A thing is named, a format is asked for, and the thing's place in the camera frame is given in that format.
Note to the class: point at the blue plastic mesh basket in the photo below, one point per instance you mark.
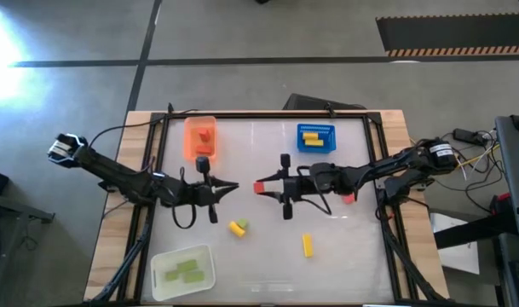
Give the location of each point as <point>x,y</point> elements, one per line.
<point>329,128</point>

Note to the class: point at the small green block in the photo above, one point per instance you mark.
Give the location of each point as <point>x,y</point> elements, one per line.
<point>243,222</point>

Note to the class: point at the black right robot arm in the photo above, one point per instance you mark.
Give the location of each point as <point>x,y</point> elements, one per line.
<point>391,164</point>

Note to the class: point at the black power adapter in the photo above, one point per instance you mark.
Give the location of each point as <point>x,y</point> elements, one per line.
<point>468,135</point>

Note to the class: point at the orange translucent plastic bin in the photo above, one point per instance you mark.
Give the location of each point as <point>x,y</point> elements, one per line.
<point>188,158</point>

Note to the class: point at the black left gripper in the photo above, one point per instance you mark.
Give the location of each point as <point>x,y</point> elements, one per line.
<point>197,194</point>

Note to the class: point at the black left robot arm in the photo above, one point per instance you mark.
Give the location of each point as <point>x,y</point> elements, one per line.
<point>114,175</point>

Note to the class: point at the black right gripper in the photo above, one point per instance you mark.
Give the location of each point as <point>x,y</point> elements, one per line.
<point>297,188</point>

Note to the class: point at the red and black device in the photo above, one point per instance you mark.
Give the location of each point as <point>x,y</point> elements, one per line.
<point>502,198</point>

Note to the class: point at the red block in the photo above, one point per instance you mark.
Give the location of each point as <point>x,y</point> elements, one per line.
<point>203,149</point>
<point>205,135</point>
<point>259,187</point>
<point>349,199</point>

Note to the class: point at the clear plastic bin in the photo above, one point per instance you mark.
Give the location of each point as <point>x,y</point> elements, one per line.
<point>161,294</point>

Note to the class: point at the white paper sheet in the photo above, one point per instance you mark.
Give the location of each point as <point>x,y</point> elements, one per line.
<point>459,256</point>

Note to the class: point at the black equipment case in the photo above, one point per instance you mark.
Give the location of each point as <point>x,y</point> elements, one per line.
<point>310,102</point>

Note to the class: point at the black floor mat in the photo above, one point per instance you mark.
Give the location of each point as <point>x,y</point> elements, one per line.
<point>455,36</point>

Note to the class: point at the yellow rectangular block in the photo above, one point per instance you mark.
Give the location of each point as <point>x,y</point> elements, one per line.
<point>308,246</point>
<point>314,143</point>
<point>310,136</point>

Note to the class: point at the black flat bar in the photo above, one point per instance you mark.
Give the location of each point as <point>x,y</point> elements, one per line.
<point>472,230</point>

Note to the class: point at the black desk leg stand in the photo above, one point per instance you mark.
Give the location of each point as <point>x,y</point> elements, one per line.
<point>20,213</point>

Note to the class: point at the yellow cylinder block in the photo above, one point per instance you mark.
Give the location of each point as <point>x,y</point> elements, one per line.
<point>237,229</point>

